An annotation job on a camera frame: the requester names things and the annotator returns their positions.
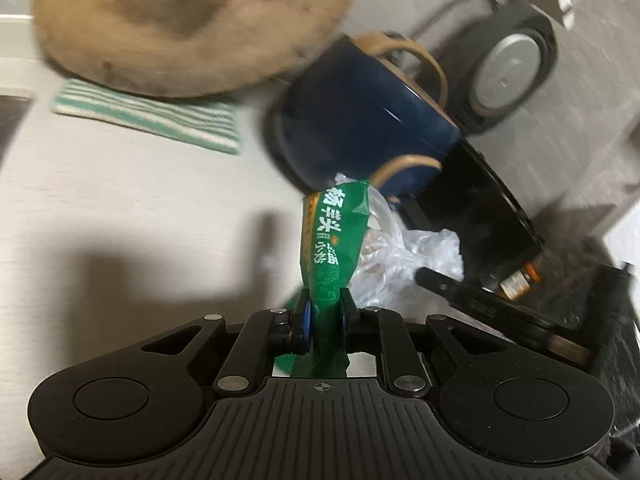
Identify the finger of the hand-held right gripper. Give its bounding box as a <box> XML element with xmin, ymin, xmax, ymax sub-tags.
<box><xmin>417</xmin><ymin>266</ymin><xmax>556</xmax><ymax>347</ymax></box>

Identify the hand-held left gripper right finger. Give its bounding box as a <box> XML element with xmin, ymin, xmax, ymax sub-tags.
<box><xmin>338</xmin><ymin>287</ymin><xmax>501</xmax><ymax>397</ymax></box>

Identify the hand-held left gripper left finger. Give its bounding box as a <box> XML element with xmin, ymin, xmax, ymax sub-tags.
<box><xmin>141</xmin><ymin>298</ymin><xmax>315</xmax><ymax>397</ymax></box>

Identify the green snack wrapper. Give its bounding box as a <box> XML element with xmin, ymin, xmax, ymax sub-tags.
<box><xmin>274</xmin><ymin>178</ymin><xmax>373</xmax><ymax>378</ymax></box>

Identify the orange label jar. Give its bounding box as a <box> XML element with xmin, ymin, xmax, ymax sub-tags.
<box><xmin>500</xmin><ymin>265</ymin><xmax>538</xmax><ymax>301</ymax></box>

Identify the clear crumpled plastic bag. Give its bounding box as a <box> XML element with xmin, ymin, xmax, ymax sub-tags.
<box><xmin>334</xmin><ymin>172</ymin><xmax>465</xmax><ymax>313</ymax></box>

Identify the black countertop cooker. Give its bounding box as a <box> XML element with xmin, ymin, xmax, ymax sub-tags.
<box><xmin>400</xmin><ymin>137</ymin><xmax>543</xmax><ymax>291</ymax></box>

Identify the dark blue pot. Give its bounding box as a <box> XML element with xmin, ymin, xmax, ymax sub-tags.
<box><xmin>272</xmin><ymin>31</ymin><xmax>463</xmax><ymax>211</ymax></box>

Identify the black robot vacuum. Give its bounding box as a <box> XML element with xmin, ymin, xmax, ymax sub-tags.
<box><xmin>435</xmin><ymin>2</ymin><xmax>558</xmax><ymax>136</ymax></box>

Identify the green striped cloth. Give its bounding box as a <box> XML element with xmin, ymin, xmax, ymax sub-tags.
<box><xmin>51</xmin><ymin>78</ymin><xmax>242</xmax><ymax>156</ymax></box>

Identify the round wooden cutting board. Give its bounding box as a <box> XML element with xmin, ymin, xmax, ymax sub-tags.
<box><xmin>32</xmin><ymin>0</ymin><xmax>357</xmax><ymax>101</ymax></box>

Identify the grey cable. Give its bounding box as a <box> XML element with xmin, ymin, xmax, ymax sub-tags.
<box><xmin>415</xmin><ymin>0</ymin><xmax>493</xmax><ymax>41</ymax></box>

